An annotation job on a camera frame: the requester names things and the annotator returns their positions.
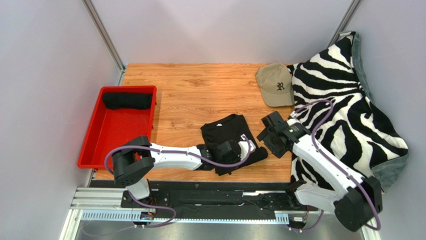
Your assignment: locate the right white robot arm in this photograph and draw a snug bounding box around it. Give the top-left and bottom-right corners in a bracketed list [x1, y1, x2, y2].
[257, 111, 383, 232]

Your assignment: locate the rolled black t-shirt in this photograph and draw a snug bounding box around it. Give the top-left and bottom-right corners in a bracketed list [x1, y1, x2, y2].
[101, 92, 153, 110]

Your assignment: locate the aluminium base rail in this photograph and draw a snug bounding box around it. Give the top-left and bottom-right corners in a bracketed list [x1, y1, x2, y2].
[60, 181, 379, 240]

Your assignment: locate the red plastic tray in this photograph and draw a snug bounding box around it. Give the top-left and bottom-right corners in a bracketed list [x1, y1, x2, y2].
[77, 85, 157, 170]

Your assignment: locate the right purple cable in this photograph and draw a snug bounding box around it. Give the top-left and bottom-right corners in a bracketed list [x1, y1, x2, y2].
[288, 99, 382, 233]

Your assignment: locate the beige baseball cap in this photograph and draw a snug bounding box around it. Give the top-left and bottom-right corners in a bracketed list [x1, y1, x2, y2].
[255, 63, 295, 107]

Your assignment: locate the zebra print blanket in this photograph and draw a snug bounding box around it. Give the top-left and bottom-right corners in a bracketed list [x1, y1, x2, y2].
[288, 31, 409, 193]

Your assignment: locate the right aluminium frame post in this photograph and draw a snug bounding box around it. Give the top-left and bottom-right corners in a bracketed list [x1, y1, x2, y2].
[328, 0, 363, 47]

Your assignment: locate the black printed t-shirt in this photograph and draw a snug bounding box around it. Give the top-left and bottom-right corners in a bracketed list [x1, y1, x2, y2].
[200, 114, 268, 176]

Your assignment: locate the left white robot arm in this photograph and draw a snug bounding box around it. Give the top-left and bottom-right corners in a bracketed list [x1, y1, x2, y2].
[104, 134, 257, 200]

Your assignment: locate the left aluminium frame post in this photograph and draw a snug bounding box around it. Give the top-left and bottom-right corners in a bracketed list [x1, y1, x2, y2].
[82, 0, 126, 73]

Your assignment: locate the aluminium frame post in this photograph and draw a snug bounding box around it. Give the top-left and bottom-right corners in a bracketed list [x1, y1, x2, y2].
[328, 0, 363, 47]
[82, 0, 126, 73]

